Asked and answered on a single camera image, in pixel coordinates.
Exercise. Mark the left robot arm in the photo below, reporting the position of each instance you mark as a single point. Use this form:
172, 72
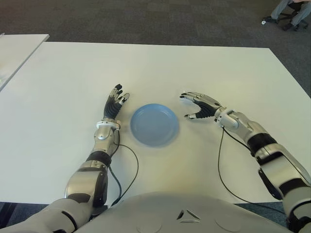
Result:
82, 179

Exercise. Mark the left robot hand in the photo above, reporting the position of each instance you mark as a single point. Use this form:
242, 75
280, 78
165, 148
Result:
111, 109

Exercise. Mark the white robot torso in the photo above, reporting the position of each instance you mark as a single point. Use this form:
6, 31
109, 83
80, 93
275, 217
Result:
170, 213

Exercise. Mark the blue plate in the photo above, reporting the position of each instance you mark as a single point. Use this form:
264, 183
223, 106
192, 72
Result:
155, 125

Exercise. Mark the white side table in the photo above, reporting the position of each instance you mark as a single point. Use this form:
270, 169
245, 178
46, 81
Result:
19, 49

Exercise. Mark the seated person in grey trousers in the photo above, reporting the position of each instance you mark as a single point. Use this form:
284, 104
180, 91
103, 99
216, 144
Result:
279, 9

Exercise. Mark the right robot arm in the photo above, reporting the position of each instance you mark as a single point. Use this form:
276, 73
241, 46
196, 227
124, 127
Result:
272, 150

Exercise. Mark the black office chair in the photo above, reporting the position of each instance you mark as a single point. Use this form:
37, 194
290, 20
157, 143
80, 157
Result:
285, 17

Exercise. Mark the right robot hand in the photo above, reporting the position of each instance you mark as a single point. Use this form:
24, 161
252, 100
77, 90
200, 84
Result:
207, 106

